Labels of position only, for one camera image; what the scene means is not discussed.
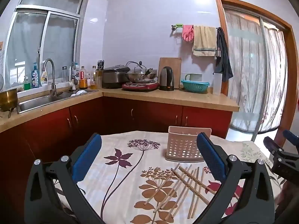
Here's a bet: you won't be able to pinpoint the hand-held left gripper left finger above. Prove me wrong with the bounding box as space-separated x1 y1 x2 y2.
24 133 106 224

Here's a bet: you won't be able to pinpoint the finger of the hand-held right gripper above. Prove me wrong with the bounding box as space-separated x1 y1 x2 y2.
263 136 299 162
283 130 299 146

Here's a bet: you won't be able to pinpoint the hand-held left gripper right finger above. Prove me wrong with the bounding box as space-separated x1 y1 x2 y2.
196 132 276 224

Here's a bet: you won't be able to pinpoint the pink perforated utensil holder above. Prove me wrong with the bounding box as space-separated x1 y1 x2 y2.
165 126 212 163

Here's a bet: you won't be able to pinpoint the pile of wooden chopsticks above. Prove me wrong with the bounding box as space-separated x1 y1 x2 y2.
143 163 240 221

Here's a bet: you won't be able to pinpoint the floral tablecloth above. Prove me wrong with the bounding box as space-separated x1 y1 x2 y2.
53 131 284 224

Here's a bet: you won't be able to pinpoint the sliding glass door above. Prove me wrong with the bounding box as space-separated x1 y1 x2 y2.
223 5 290 140

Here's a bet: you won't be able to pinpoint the teal plastic colander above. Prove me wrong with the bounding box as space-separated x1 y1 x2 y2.
181 79 210 94

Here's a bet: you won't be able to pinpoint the clear plastic pitcher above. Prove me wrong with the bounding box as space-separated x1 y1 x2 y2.
212 72 222 96

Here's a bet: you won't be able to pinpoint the patterned sheer curtain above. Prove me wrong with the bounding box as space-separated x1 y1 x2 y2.
225 12 288 133

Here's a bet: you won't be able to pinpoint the steel sink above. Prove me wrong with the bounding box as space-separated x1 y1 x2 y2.
17 89 98 114

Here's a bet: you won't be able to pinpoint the beige countertop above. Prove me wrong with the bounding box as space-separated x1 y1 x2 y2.
0 87 241 133

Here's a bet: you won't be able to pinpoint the orange liquid bottle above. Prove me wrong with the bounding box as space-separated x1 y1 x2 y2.
79 66 88 89

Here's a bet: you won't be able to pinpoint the cooking oil bottle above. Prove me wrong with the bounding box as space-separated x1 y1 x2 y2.
91 66 98 89

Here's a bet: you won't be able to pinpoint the green mug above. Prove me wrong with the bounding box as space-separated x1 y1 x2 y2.
184 73 202 82

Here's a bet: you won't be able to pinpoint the silver rice cooker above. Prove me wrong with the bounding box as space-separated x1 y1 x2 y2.
102 65 131 89

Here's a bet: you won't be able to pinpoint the steel kitchen faucet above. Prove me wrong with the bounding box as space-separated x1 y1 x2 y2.
43 58 58 97

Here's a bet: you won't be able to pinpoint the red induction cooker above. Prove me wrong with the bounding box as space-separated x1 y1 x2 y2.
121 80 160 92

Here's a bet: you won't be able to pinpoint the steel electric kettle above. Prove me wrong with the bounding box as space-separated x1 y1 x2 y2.
159 66 175 91

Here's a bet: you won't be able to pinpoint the white spray bottle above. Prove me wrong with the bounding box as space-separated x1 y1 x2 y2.
40 61 49 86

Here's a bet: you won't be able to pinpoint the blue dish soap bottle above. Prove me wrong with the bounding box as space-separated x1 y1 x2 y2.
31 62 40 88

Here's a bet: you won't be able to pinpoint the brass pot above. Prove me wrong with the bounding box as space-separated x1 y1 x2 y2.
0 88 19 112

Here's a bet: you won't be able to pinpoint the steel wok with lid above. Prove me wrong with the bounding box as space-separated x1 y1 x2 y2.
125 61 158 84

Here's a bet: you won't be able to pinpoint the dark hanging cloth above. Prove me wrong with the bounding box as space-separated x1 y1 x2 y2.
215 27 233 83

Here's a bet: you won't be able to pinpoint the wooden cutting board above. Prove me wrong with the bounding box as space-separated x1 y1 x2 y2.
158 57 182 88

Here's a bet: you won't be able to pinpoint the beige towel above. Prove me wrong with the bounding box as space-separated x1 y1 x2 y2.
192 25 217 57

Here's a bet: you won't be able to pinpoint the pink rubber gloves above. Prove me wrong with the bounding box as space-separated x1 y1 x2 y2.
182 25 194 42

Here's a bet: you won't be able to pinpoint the sliding window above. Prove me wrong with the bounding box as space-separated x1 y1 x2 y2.
3 0 90 89

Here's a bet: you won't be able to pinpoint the wooden door frame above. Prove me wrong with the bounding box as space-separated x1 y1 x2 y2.
214 0 299 145

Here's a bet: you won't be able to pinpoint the metal towel rail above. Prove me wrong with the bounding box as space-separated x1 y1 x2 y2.
170 24 222 39

